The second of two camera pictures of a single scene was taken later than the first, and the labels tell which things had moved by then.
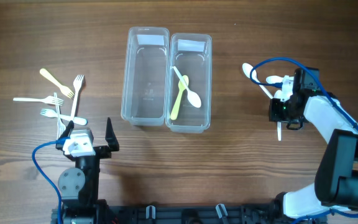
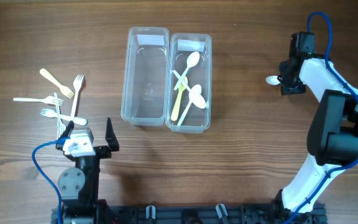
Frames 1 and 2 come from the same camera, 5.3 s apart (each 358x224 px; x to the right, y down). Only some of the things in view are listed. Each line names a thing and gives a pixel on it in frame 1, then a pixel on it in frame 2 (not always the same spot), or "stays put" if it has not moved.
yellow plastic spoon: [174, 112] stays put
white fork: [78, 84] stays put
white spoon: [274, 79] stays put
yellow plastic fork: [64, 89] stays put
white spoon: [247, 69] → [192, 60]
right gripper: [278, 111] → [289, 82]
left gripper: [100, 151] stays put
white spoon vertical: [279, 130] → [194, 94]
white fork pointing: [50, 99] stays put
